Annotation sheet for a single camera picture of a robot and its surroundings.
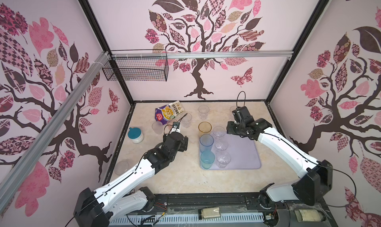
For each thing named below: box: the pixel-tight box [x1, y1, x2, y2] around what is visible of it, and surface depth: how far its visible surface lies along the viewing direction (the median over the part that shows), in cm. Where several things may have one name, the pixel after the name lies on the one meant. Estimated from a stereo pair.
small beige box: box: [197, 206, 221, 221], surface depth 69 cm
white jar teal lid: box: [127, 126, 145, 144], surface depth 94 cm
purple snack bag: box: [154, 100, 185, 125], surface depth 114 cm
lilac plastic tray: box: [198, 132, 262, 171], surface depth 88 cm
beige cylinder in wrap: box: [294, 209, 326, 223], surface depth 68 cm
